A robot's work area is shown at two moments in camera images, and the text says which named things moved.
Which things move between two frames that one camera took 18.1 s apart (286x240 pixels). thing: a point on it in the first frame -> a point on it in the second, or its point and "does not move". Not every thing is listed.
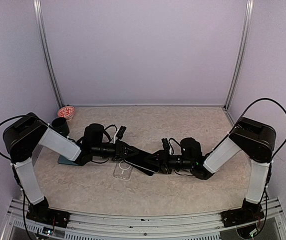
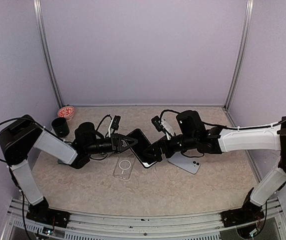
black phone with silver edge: (143, 161) -> (139, 149)
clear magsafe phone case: (123, 170) does not move
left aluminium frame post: (37, 11) does not move
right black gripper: (162, 157) -> (163, 144)
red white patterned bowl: (67, 112) does not move
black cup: (61, 124) does not move
